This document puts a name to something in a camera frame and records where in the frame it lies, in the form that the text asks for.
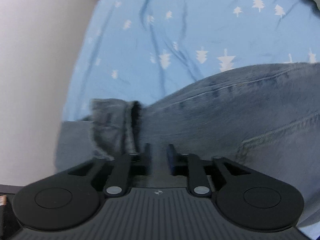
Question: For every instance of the blue denim pants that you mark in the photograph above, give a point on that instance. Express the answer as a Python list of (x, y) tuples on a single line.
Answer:
[(225, 110)]

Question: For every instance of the bed with blue tree-print sheet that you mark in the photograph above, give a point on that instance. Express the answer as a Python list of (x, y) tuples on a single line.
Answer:
[(150, 30)]

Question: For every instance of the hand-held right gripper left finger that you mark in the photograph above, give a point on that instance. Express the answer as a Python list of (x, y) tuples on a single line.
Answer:
[(148, 160)]

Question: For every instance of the dark object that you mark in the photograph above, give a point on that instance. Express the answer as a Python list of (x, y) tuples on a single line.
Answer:
[(7, 217)]

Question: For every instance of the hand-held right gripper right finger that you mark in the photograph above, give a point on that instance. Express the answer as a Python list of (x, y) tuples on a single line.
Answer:
[(171, 158)]

